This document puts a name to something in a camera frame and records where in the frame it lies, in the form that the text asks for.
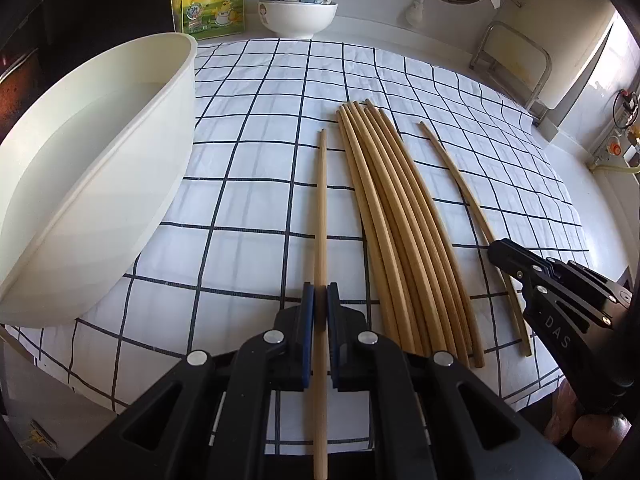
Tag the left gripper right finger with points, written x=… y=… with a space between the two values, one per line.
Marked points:
x=364 y=361

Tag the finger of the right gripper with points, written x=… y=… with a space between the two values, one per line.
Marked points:
x=516 y=261

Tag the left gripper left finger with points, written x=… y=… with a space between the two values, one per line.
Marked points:
x=277 y=359

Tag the bundle chopstick six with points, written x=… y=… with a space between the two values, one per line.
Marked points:
x=439 y=232

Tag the bundle chopstick five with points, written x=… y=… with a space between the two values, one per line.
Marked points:
x=463 y=352

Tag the white black checked cloth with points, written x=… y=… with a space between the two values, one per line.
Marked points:
x=237 y=243

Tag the bundle chopstick four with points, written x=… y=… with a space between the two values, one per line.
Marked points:
x=433 y=305

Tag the bundle chopstick two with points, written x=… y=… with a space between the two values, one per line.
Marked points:
x=411 y=337

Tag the metal rack stand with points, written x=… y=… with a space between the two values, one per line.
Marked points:
x=516 y=64

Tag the bundle chopstick three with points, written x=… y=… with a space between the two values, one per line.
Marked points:
x=406 y=264

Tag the bundle chopstick one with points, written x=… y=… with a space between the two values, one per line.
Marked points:
x=376 y=263

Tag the large white basin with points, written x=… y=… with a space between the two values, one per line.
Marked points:
x=89 y=172

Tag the white ceramic bowl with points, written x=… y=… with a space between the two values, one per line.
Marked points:
x=296 y=20

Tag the yellow detergent refill pouch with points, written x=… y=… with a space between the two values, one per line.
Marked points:
x=207 y=19

